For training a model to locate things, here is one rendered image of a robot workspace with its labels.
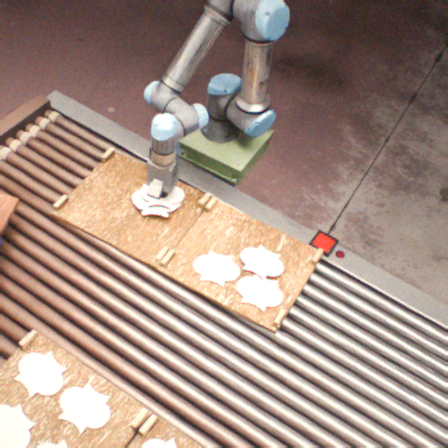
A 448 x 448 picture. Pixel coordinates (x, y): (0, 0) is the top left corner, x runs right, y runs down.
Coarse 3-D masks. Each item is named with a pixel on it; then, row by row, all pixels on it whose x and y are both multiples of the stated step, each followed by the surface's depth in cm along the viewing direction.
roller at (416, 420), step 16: (0, 160) 224; (16, 176) 221; (32, 192) 220; (48, 192) 217; (240, 320) 195; (272, 336) 191; (288, 336) 191; (304, 352) 188; (320, 368) 187; (336, 368) 185; (352, 384) 183; (368, 384) 183; (384, 400) 181; (400, 416) 179; (416, 416) 178; (432, 432) 176
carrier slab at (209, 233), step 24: (216, 216) 215; (240, 216) 216; (192, 240) 208; (216, 240) 209; (240, 240) 210; (264, 240) 211; (288, 240) 212; (168, 264) 201; (192, 264) 202; (240, 264) 204; (288, 264) 206; (192, 288) 197; (216, 288) 197; (288, 288) 200; (240, 312) 193; (264, 312) 193
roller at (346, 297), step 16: (48, 128) 238; (80, 144) 233; (96, 160) 232; (320, 288) 205; (336, 288) 204; (352, 304) 201; (368, 304) 201; (384, 320) 198; (416, 336) 195; (432, 352) 194
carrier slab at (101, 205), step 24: (96, 168) 224; (120, 168) 225; (144, 168) 226; (72, 192) 216; (96, 192) 217; (120, 192) 218; (192, 192) 221; (72, 216) 210; (96, 216) 210; (120, 216) 211; (144, 216) 212; (168, 216) 213; (192, 216) 214; (120, 240) 205; (144, 240) 206; (168, 240) 207
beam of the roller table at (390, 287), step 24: (48, 96) 249; (72, 120) 243; (96, 120) 243; (120, 144) 236; (144, 144) 237; (192, 168) 231; (216, 192) 225; (240, 192) 226; (264, 216) 220; (336, 264) 210; (360, 264) 211; (384, 288) 206; (408, 288) 207; (432, 312) 202
